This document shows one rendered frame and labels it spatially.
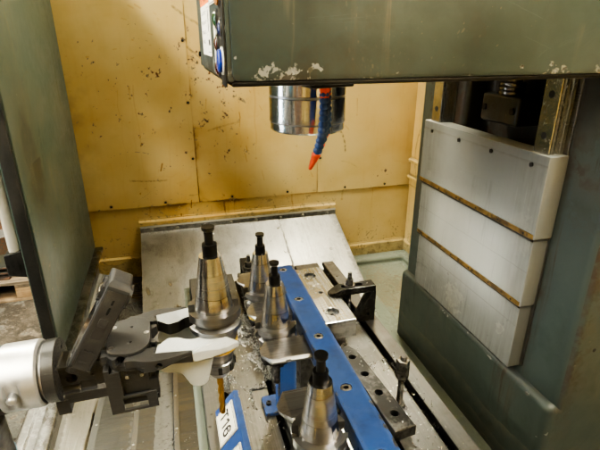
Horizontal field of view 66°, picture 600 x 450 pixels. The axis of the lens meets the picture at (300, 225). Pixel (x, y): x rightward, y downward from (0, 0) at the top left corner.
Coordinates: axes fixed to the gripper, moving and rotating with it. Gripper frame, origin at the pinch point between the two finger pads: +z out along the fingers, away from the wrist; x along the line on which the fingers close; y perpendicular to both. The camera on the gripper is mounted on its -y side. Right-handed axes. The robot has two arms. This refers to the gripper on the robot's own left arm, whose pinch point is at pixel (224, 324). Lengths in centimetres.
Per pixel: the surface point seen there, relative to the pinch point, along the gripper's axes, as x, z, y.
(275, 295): -9.2, 8.4, 2.9
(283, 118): -42.4, 18.3, -16.8
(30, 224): -73, -40, 11
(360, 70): -14.9, 23.0, -27.7
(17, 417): -144, -89, 130
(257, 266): -20.3, 7.8, 3.6
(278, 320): -8.6, 8.5, 6.7
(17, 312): -244, -114, 131
